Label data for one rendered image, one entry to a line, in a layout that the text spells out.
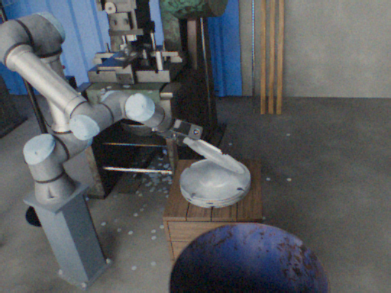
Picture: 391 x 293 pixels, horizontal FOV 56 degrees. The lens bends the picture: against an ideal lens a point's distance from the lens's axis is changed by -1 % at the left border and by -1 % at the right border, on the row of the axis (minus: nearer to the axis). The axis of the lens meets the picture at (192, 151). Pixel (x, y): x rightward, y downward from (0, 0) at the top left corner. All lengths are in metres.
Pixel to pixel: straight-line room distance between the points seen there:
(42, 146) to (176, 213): 0.55
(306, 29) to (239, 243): 2.07
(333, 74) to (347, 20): 0.41
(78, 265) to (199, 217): 0.57
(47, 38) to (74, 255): 0.85
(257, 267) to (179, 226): 0.34
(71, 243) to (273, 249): 0.80
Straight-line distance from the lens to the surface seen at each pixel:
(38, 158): 1.40
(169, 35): 2.10
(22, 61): 1.22
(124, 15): 1.84
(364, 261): 1.78
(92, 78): 1.99
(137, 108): 1.07
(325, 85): 3.13
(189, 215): 1.42
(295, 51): 3.03
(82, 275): 1.72
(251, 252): 1.26
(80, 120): 1.07
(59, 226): 1.53
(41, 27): 1.33
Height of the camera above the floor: 1.29
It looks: 32 degrees down
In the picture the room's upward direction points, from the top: 7 degrees counter-clockwise
